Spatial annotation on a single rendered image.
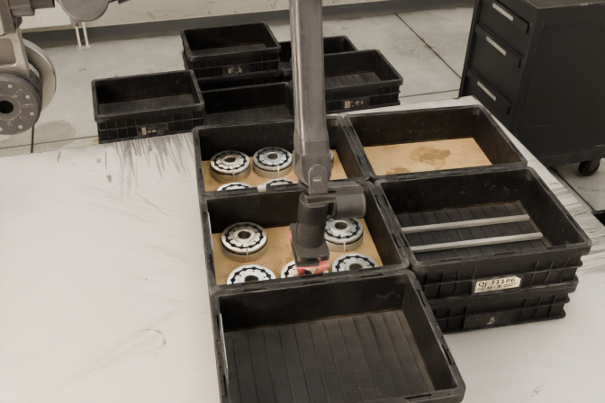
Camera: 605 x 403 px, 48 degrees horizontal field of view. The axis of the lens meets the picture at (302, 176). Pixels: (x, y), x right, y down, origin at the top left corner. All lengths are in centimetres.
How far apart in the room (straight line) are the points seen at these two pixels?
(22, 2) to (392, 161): 104
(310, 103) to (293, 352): 47
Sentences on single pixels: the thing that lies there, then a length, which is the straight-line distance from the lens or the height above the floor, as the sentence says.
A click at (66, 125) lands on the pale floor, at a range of 371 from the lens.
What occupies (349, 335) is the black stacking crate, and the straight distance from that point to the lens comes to 137.
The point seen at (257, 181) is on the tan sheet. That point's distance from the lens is 174.
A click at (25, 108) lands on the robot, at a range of 155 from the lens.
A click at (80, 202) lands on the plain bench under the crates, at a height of 70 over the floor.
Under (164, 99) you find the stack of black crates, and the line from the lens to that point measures 283.
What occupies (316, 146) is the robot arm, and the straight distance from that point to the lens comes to 126.
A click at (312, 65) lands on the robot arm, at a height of 130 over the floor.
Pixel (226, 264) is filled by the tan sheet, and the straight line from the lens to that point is 151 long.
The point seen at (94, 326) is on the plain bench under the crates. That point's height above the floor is 70.
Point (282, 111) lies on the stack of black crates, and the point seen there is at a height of 38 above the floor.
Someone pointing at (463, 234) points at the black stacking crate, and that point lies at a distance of 164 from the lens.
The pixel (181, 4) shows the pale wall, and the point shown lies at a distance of 455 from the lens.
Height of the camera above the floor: 186
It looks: 36 degrees down
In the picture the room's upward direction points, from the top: 2 degrees clockwise
